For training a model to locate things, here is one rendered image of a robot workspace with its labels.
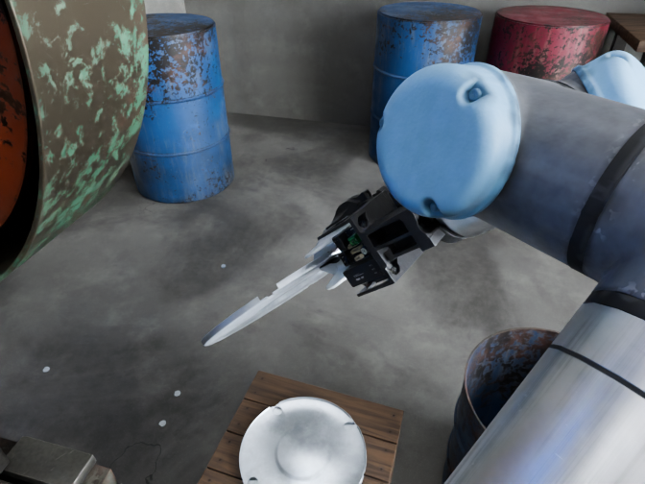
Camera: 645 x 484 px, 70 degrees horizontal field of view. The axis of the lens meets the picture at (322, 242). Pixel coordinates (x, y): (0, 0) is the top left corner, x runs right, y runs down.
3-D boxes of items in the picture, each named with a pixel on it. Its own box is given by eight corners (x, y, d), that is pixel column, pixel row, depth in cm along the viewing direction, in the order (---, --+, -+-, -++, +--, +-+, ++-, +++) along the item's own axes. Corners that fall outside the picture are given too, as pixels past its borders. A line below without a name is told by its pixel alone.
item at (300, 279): (242, 330, 82) (240, 326, 82) (380, 239, 80) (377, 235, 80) (166, 365, 53) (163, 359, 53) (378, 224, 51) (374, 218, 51)
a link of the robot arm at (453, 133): (617, 101, 16) (697, 114, 23) (385, 37, 23) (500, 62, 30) (523, 293, 19) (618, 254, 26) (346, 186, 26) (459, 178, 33)
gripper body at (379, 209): (310, 237, 45) (397, 184, 36) (358, 200, 50) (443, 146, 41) (355, 302, 45) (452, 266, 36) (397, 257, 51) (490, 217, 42)
